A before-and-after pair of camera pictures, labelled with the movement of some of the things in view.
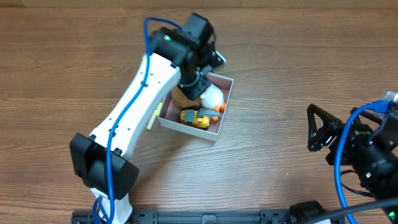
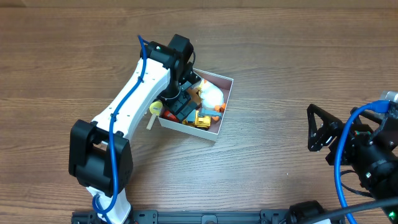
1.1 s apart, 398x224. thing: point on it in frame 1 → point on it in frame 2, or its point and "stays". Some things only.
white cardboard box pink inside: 170,112 stays
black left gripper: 197,88 → 181,106
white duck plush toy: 212,97 stays
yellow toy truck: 199,118 stays
